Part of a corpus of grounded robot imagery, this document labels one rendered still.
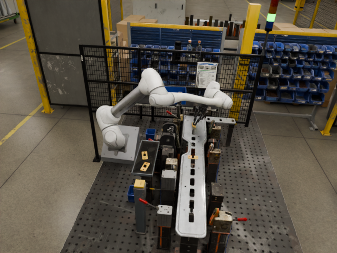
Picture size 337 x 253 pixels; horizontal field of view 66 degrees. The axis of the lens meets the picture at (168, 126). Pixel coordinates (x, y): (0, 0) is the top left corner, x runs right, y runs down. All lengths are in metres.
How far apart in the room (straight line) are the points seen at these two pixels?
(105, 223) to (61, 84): 3.04
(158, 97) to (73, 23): 2.52
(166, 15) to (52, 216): 6.95
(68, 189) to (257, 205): 2.15
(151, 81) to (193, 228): 1.07
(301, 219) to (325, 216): 0.29
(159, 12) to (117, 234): 7.51
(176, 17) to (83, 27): 4.96
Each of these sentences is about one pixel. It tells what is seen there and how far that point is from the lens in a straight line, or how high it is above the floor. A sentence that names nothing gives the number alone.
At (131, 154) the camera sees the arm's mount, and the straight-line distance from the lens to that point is 2.47.
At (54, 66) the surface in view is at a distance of 4.59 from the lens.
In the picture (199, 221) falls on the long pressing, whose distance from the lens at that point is 1.70.
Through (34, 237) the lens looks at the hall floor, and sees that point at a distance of 3.07.
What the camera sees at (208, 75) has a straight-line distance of 2.85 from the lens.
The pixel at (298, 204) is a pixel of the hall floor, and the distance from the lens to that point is 3.48.
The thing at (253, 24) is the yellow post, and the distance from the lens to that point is 2.80.
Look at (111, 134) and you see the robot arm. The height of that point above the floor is 1.07.
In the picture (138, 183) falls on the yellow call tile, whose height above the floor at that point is 1.16.
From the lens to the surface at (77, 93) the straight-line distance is 4.62.
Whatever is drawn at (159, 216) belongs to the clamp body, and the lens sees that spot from 1.66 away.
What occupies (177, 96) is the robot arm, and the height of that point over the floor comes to 1.44.
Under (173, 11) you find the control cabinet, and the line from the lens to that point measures 8.71.
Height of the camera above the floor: 2.34
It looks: 33 degrees down
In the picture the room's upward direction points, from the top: 2 degrees clockwise
